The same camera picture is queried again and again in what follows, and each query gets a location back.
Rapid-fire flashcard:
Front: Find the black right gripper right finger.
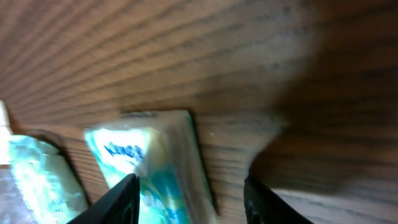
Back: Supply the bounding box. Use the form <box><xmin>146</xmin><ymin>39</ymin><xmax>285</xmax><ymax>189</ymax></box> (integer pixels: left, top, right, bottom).
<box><xmin>243</xmin><ymin>176</ymin><xmax>312</xmax><ymax>224</ymax></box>

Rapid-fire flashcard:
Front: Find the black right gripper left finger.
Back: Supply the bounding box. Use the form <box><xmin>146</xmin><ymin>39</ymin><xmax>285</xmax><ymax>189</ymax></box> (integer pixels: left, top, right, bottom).
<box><xmin>68</xmin><ymin>174</ymin><xmax>140</xmax><ymax>224</ymax></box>

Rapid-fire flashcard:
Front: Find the teal Kleenex tissue pack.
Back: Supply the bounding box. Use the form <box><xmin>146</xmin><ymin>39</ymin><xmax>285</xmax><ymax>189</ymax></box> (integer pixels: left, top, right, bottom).
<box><xmin>84</xmin><ymin>110</ymin><xmax>217</xmax><ymax>223</ymax></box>

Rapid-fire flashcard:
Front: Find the teal snack bar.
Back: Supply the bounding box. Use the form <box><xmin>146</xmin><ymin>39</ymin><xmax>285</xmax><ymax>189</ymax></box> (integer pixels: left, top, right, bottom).
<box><xmin>8</xmin><ymin>135</ymin><xmax>88</xmax><ymax>223</ymax></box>

